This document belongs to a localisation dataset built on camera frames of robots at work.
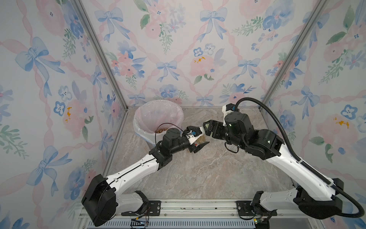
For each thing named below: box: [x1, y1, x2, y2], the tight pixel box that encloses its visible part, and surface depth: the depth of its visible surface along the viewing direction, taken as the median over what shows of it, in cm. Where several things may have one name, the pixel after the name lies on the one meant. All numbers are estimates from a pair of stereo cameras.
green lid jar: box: [196, 135, 209, 146], surface depth 69 cm
